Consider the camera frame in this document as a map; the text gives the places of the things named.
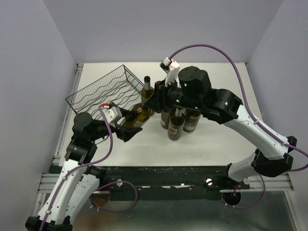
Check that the green bottle white label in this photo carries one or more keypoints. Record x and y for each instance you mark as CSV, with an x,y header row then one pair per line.
x,y
136,117

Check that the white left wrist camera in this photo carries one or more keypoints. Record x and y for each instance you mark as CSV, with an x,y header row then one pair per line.
x,y
111,112

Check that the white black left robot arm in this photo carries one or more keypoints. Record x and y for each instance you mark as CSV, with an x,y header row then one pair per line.
x,y
80,176

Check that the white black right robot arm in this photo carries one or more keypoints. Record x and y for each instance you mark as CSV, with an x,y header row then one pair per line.
x,y
193,91

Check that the green bottle brown label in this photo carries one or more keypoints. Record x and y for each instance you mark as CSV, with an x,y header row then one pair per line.
x,y
176,123

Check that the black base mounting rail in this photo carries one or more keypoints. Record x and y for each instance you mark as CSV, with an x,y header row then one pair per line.
x,y
167,183

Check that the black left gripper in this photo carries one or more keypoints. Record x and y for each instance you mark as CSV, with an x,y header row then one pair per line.
x,y
127,133

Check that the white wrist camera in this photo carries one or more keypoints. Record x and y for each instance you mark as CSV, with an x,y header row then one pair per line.
x,y
111,112
171,68

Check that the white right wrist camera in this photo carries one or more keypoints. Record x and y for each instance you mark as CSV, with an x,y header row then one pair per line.
x,y
171,68

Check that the black wire wine rack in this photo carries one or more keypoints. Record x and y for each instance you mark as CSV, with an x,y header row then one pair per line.
x,y
119,86

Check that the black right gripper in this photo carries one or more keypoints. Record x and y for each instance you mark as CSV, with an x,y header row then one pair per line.
x,y
159,97

